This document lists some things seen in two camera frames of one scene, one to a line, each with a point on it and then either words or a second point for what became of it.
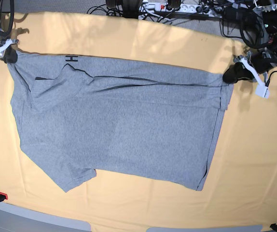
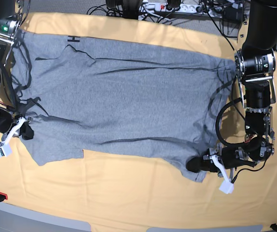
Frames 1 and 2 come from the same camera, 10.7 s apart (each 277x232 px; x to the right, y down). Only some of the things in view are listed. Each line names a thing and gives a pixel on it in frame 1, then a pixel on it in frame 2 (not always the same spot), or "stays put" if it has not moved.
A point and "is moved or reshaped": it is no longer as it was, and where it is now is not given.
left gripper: (11, 55) -> (25, 130)
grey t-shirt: (127, 120) is moved or reshaped
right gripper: (238, 71) -> (219, 158)
